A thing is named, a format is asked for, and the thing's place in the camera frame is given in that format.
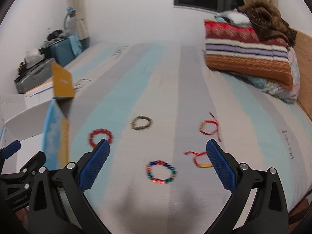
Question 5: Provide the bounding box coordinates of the red bead bracelet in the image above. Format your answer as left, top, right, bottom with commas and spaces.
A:
88, 128, 114, 149

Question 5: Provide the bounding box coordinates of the red cord bracelet gold bar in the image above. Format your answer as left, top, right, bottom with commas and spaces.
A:
183, 151, 214, 169

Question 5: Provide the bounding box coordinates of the brown wooden bead bracelet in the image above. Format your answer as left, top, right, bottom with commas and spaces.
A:
130, 115, 153, 131

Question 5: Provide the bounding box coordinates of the red cord gold charm bracelet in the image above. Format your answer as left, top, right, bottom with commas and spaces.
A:
198, 112, 223, 143

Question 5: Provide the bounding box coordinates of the multicolour bead bracelet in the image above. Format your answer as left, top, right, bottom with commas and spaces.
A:
145, 160, 178, 185

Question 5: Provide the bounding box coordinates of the white blue yellow cardboard box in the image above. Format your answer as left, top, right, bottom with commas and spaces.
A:
1, 62, 74, 174

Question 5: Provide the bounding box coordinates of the striped bed sheet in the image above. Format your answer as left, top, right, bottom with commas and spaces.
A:
62, 43, 311, 233

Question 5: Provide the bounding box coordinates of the grey suitcase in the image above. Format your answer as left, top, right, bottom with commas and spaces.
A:
14, 58, 56, 94

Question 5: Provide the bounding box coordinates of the floral pillow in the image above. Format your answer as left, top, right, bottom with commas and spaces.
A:
232, 47, 300, 104

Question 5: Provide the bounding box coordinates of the teal suitcase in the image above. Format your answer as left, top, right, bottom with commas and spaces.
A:
50, 34, 82, 67

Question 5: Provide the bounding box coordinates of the striped folded quilt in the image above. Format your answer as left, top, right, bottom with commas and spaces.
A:
204, 20, 293, 90

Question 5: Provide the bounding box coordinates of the blue desk lamp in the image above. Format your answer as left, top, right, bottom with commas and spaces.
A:
63, 6, 76, 31

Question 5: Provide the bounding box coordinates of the white folded garment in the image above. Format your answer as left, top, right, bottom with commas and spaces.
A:
215, 10, 252, 28

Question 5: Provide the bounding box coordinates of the brown fur coat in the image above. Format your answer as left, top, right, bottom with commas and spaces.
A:
237, 0, 297, 47

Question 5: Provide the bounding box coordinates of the beige curtain left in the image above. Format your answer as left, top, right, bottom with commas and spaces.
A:
69, 0, 89, 40

